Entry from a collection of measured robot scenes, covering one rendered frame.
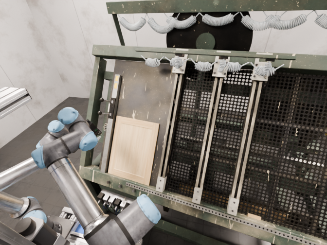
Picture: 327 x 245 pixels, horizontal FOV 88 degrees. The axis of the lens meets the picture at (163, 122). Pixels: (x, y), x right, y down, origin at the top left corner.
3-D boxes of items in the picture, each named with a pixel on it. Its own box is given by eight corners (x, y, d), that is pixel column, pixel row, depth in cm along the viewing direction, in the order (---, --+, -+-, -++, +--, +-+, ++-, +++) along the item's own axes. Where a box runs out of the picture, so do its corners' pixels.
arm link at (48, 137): (40, 153, 93) (54, 136, 96) (32, 144, 99) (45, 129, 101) (52, 157, 99) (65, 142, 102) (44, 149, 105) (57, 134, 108)
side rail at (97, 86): (87, 163, 181) (79, 165, 171) (102, 60, 176) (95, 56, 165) (91, 164, 180) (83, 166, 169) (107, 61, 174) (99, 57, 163)
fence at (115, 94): (102, 170, 168) (100, 171, 164) (117, 75, 163) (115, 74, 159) (107, 171, 167) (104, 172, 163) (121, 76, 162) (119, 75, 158)
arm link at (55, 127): (43, 128, 99) (53, 116, 101) (57, 134, 109) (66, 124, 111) (51, 134, 96) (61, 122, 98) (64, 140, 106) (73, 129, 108)
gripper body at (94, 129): (102, 133, 94) (95, 125, 83) (91, 145, 91) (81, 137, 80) (93, 125, 96) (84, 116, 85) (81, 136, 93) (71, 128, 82)
